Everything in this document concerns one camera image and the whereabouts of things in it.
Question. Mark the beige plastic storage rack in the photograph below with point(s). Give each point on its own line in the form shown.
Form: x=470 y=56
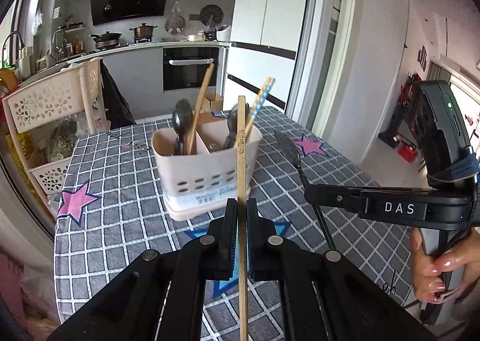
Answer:
x=71 y=91

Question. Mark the white refrigerator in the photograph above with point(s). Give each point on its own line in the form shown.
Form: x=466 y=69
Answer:
x=264 y=43

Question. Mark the kitchen faucet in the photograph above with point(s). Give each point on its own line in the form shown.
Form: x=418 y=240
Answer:
x=11 y=47

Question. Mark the grey checked tablecloth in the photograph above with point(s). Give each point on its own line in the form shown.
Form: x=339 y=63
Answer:
x=129 y=216

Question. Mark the blue patterned chopstick in holder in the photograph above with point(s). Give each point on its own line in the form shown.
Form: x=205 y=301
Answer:
x=262 y=96

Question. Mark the black bag on rack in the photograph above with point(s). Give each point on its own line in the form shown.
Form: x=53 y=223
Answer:
x=117 y=109

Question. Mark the copper cooking pot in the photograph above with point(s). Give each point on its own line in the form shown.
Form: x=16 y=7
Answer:
x=143 y=33

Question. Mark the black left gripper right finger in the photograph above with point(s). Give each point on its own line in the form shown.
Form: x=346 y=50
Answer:
x=324 y=296

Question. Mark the dark translucent plastic spoon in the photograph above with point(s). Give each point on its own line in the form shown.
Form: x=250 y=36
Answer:
x=232 y=122

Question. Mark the cardboard box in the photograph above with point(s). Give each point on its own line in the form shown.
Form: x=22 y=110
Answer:
x=212 y=102

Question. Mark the person's right hand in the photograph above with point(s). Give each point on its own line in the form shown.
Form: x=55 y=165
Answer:
x=426 y=270

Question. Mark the black wok on stove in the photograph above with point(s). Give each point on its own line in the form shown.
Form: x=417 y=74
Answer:
x=106 y=40

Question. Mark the patterned handle wooden chopstick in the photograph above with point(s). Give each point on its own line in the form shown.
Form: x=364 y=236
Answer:
x=250 y=123

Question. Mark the black built-in oven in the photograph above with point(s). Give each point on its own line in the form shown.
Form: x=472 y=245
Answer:
x=185 y=67

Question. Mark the plain wooden chopstick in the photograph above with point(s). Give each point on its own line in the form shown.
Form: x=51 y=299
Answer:
x=242 y=221
x=198 y=107

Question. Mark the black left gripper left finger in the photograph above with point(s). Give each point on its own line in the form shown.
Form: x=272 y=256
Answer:
x=159 y=296

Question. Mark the beige plastic utensil holder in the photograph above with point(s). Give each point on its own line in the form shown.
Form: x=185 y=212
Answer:
x=203 y=181

